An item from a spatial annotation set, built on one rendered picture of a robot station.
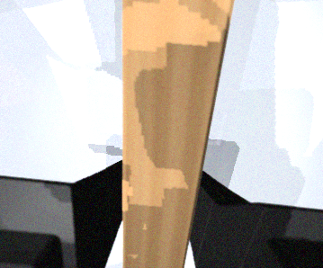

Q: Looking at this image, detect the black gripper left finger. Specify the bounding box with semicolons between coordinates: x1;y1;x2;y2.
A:
0;160;122;268

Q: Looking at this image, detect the light wooden board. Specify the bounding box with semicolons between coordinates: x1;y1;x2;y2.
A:
122;0;235;268

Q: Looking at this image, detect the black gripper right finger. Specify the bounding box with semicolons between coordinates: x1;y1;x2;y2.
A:
190;170;323;268

